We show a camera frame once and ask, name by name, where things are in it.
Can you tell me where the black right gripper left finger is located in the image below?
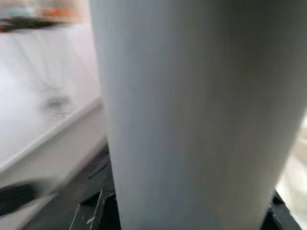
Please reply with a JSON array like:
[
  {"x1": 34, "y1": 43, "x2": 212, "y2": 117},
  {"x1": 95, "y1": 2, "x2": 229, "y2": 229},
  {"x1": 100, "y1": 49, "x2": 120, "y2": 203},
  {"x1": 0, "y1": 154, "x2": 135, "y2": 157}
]
[{"x1": 69, "y1": 190, "x2": 120, "y2": 230}]

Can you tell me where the white plastic table leg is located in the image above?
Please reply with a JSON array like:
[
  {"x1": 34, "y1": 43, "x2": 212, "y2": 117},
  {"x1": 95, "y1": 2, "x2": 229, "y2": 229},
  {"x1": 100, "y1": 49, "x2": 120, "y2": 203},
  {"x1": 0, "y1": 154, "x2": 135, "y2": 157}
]
[{"x1": 90, "y1": 0, "x2": 307, "y2": 230}]

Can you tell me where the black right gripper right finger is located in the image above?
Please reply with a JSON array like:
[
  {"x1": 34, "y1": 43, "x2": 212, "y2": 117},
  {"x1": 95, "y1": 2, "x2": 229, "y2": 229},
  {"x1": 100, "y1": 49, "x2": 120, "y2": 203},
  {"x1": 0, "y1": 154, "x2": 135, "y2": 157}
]
[{"x1": 261, "y1": 190, "x2": 307, "y2": 230}]

